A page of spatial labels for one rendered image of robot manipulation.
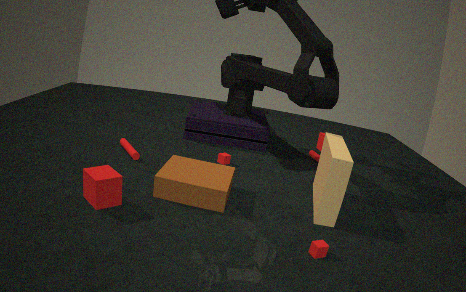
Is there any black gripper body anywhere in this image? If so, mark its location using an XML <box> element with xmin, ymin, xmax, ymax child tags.
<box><xmin>215</xmin><ymin>0</ymin><xmax>250</xmax><ymax>19</ymax></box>

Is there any red cube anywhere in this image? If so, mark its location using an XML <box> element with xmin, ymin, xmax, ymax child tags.
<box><xmin>308</xmin><ymin>240</ymin><xmax>329</xmax><ymax>259</ymax></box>
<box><xmin>217</xmin><ymin>153</ymin><xmax>231</xmax><ymax>165</ymax></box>
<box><xmin>83</xmin><ymin>165</ymin><xmax>122</xmax><ymax>210</ymax></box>
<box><xmin>317</xmin><ymin>133</ymin><xmax>325</xmax><ymax>151</ymax></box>

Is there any tan rectangular box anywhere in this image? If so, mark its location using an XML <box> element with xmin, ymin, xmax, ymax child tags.
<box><xmin>313</xmin><ymin>132</ymin><xmax>354</xmax><ymax>227</ymax></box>

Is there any orange rectangular block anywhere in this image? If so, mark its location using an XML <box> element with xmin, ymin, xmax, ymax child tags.
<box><xmin>153</xmin><ymin>155</ymin><xmax>235</xmax><ymax>213</ymax></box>

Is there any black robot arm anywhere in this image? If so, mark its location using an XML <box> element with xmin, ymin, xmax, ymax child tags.
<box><xmin>221</xmin><ymin>0</ymin><xmax>339</xmax><ymax>119</ymax></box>

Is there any red cylinder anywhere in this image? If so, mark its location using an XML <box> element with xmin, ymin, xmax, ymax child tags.
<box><xmin>120</xmin><ymin>138</ymin><xmax>140</xmax><ymax>160</ymax></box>
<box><xmin>309</xmin><ymin>150</ymin><xmax>320</xmax><ymax>162</ymax></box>

